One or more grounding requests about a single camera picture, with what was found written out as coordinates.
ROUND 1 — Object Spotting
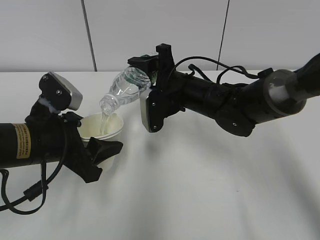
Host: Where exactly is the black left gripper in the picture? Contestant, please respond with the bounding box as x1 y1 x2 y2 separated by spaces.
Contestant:
25 98 123 183

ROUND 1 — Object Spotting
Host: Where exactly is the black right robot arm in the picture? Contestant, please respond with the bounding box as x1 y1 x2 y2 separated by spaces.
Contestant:
127 43 320 137

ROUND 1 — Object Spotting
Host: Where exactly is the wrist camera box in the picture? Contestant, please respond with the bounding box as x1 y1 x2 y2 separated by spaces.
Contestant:
39 72 83 111
139 88 165 133

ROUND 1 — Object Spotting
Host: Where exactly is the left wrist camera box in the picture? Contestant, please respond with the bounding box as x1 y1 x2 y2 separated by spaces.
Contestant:
39 72 83 111

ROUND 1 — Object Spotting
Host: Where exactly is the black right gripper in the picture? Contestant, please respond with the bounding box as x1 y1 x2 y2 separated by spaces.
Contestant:
127 43 186 119

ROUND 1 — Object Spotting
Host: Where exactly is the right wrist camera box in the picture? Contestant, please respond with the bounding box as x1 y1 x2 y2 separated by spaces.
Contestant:
139 88 165 133

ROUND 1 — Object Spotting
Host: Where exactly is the clear green-label water bottle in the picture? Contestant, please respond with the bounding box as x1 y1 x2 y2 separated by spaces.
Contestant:
99 66 152 116

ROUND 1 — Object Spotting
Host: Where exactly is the white paper cup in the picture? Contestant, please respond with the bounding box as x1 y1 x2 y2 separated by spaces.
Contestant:
77 112 125 175

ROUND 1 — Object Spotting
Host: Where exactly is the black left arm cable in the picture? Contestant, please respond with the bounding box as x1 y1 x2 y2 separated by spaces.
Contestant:
0 119 73 215

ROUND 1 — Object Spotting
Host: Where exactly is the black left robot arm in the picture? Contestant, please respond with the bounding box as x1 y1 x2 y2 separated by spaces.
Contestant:
0 102 123 183

